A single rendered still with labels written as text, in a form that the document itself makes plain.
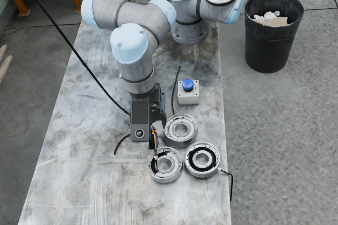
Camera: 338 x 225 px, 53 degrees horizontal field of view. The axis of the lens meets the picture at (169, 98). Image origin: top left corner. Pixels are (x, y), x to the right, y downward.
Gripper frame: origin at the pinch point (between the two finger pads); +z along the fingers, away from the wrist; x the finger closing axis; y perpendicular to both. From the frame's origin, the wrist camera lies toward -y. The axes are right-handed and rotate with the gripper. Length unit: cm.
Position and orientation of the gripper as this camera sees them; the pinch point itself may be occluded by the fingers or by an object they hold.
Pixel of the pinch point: (153, 135)
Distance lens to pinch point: 94.2
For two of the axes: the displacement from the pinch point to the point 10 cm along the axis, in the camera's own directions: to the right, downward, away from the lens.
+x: -9.9, 0.5, 1.1
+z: 1.1, 6.1, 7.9
